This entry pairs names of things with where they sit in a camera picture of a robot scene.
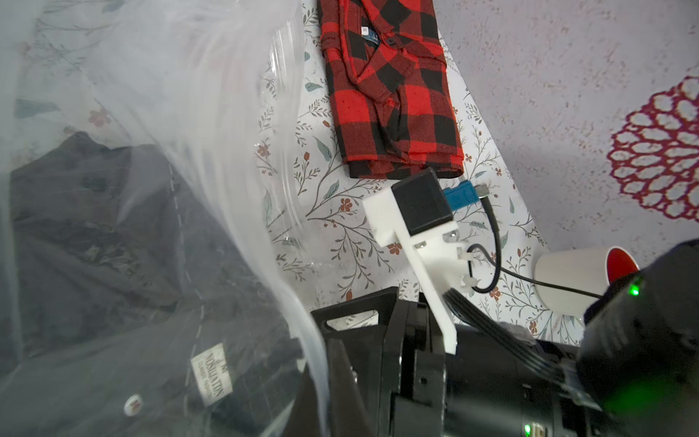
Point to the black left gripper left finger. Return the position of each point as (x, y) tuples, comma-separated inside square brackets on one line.
[(304, 418)]

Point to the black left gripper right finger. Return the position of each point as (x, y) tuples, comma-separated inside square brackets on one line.
[(347, 399)]

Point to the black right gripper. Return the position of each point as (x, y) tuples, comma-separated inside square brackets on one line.
[(422, 391)]

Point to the red black plaid shirt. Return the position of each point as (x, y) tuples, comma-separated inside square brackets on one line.
[(388, 89)]

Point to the dark grey shirt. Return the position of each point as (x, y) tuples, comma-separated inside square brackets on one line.
[(126, 310)]

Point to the clear plastic vacuum bag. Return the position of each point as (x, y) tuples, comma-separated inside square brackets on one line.
[(213, 85)]

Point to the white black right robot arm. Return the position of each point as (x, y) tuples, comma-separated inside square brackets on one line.
[(635, 372)]

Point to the red white mug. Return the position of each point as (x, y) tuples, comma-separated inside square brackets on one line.
[(568, 282)]

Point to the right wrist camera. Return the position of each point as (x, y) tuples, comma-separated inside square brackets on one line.
[(418, 214)]

